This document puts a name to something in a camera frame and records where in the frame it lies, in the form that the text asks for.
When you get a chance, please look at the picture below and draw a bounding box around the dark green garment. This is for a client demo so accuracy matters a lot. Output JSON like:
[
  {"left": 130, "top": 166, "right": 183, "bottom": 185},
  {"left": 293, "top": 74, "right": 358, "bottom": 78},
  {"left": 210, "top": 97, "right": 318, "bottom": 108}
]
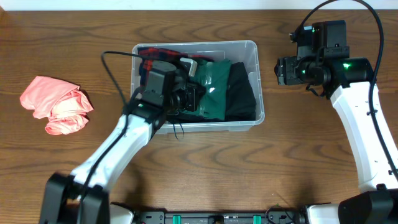
[{"left": 178, "top": 58, "right": 232, "bottom": 123}]

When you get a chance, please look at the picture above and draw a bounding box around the large black garment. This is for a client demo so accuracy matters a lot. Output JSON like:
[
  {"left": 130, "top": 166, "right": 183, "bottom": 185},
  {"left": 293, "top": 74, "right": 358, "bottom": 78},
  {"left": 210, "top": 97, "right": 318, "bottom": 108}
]
[{"left": 167, "top": 62, "right": 256, "bottom": 123}]

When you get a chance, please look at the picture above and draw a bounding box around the red plaid shirt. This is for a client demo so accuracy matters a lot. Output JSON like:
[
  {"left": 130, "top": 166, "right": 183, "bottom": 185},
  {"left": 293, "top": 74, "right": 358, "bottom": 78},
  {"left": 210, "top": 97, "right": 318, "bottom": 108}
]
[{"left": 136, "top": 47, "right": 215, "bottom": 88}]

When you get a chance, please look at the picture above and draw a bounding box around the pink garment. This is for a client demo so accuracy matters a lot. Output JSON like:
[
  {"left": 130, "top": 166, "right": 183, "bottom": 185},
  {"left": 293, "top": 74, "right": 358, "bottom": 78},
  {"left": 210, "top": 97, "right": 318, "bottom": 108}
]
[{"left": 20, "top": 76, "right": 93, "bottom": 135}]

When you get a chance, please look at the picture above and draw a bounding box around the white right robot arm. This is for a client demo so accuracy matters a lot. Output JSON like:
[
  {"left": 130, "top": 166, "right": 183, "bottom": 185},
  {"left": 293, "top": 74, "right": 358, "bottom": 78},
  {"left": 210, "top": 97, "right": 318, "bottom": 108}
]
[{"left": 275, "top": 57, "right": 397, "bottom": 223}]

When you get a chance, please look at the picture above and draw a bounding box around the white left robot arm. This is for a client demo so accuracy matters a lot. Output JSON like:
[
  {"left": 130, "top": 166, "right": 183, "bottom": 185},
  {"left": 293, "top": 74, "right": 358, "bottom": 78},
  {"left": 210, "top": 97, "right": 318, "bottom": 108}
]
[{"left": 39, "top": 80, "right": 206, "bottom": 224}]

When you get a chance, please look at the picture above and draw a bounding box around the clear plastic storage container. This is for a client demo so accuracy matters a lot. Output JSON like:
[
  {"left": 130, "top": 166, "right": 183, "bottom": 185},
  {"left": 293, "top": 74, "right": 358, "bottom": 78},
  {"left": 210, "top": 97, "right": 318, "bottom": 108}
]
[{"left": 132, "top": 40, "right": 266, "bottom": 134}]

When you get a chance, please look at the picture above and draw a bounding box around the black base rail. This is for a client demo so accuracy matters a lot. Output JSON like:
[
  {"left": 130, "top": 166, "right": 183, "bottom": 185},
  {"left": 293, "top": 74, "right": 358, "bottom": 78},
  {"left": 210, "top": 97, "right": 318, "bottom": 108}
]
[{"left": 132, "top": 205, "right": 308, "bottom": 224}]

